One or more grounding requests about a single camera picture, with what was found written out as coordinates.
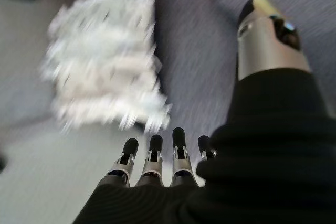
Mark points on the grey fabric armchair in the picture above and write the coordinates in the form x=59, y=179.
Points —
x=197, y=64

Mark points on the white fringed cushion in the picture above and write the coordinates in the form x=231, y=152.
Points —
x=105, y=58

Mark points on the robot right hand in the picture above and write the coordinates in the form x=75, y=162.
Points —
x=262, y=169

